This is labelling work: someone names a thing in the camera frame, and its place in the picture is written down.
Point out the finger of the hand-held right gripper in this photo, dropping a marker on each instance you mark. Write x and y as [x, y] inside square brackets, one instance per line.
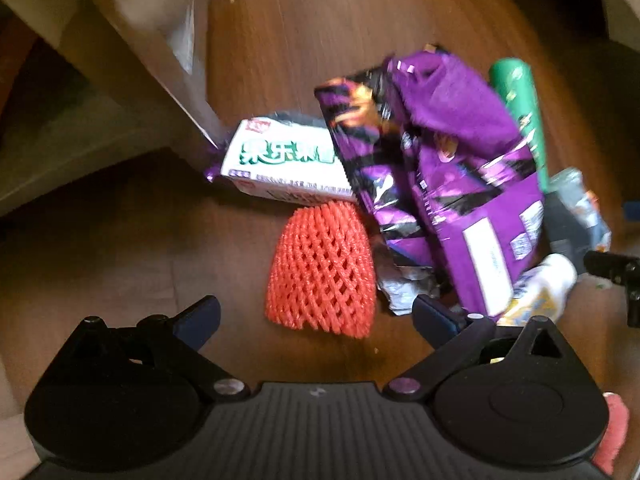
[617, 270]

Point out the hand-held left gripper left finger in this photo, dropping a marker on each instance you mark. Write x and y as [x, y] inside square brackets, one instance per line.
[197, 317]

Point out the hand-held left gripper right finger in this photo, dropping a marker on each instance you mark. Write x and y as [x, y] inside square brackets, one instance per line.
[435, 317]

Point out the silver wrapper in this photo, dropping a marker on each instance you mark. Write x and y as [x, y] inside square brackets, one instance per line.
[405, 285]

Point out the small white bottle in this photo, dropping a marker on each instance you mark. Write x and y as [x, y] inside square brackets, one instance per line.
[545, 280]

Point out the orange foam fruit net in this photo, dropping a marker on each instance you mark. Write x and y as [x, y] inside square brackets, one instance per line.
[320, 270]

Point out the purple snack bag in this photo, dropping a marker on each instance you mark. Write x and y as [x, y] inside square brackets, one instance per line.
[450, 160]

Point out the white cookie packet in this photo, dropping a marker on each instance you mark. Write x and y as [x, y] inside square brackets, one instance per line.
[280, 160]

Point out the grey foil packet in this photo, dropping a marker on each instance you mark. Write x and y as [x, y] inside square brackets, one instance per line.
[580, 200]

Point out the pink red cloth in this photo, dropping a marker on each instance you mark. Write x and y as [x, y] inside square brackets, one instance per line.
[614, 430]

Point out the green tube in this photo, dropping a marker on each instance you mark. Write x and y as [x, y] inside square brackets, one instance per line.
[520, 105]

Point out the cardboard box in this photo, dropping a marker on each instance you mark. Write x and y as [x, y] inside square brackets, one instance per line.
[100, 75]

